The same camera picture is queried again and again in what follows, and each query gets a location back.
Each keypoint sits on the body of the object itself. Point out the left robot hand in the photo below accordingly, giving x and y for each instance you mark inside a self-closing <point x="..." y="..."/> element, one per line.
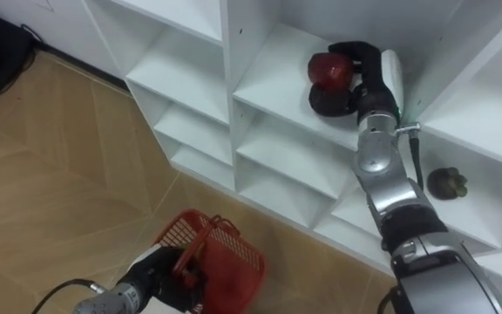
<point x="164" y="279"/>

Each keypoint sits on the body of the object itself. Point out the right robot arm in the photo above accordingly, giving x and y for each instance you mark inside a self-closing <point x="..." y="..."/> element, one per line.
<point x="412" y="218"/>

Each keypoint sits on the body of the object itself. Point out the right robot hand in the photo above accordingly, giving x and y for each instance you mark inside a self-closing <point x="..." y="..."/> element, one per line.
<point x="371" y="85"/>

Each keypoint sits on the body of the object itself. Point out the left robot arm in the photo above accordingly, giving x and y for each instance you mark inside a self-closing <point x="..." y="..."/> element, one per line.
<point x="111" y="301"/>

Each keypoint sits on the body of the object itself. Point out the red plastic basket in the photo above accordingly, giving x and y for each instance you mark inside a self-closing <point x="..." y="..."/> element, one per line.
<point x="222" y="261"/>

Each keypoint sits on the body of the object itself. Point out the red apple soft toy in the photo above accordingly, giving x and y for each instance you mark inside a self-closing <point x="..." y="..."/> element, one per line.
<point x="330" y="71"/>

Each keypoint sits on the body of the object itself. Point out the white shelf unit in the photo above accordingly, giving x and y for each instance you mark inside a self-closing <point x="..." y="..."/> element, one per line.
<point x="329" y="131"/>

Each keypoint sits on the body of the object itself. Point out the dark mangosteen soft toy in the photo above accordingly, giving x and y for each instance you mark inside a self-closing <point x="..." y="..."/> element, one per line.
<point x="446" y="183"/>

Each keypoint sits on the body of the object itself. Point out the black bag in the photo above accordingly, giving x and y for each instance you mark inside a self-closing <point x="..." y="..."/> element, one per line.
<point x="0" y="54"/>

